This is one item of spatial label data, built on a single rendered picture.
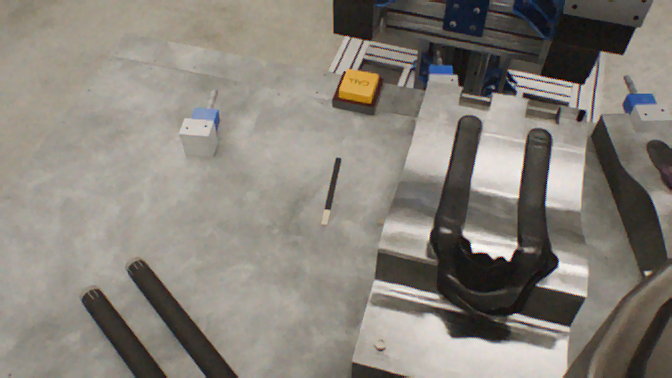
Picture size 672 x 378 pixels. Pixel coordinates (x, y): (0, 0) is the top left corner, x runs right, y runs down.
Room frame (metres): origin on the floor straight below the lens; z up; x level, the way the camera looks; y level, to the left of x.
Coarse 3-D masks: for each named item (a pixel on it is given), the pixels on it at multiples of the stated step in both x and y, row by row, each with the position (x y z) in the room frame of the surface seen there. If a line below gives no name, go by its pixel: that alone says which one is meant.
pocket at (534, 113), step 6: (528, 102) 0.74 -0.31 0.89; (528, 108) 0.74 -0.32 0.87; (534, 108) 0.74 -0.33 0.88; (540, 108) 0.74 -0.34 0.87; (558, 108) 0.73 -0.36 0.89; (528, 114) 0.74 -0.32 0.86; (534, 114) 0.74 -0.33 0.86; (540, 114) 0.73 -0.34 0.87; (546, 114) 0.73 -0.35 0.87; (552, 114) 0.73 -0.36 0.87; (558, 114) 0.72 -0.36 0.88; (540, 120) 0.72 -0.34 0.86; (546, 120) 0.72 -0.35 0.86; (552, 120) 0.72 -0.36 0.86; (558, 120) 0.70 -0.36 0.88
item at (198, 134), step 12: (204, 108) 0.78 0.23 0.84; (192, 120) 0.74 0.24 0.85; (204, 120) 0.74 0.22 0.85; (216, 120) 0.76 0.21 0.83; (180, 132) 0.71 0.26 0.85; (192, 132) 0.71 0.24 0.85; (204, 132) 0.71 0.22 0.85; (216, 132) 0.73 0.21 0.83; (192, 144) 0.70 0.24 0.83; (204, 144) 0.70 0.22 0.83; (216, 144) 0.72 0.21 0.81
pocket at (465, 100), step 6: (462, 90) 0.77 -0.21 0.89; (462, 96) 0.77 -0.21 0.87; (468, 96) 0.77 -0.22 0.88; (474, 96) 0.77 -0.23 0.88; (492, 96) 0.76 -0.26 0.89; (462, 102) 0.77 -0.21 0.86; (468, 102) 0.77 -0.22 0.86; (474, 102) 0.76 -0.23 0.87; (480, 102) 0.76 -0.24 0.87; (486, 102) 0.76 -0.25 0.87; (474, 108) 0.75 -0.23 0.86; (480, 108) 0.75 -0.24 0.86; (486, 108) 0.75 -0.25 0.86
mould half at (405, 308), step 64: (448, 128) 0.68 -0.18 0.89; (512, 128) 0.68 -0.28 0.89; (576, 128) 0.68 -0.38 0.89; (512, 192) 0.56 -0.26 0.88; (576, 192) 0.56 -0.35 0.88; (384, 256) 0.43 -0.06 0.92; (576, 256) 0.42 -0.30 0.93; (384, 320) 0.37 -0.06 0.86; (448, 320) 0.37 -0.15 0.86; (512, 320) 0.37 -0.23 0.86
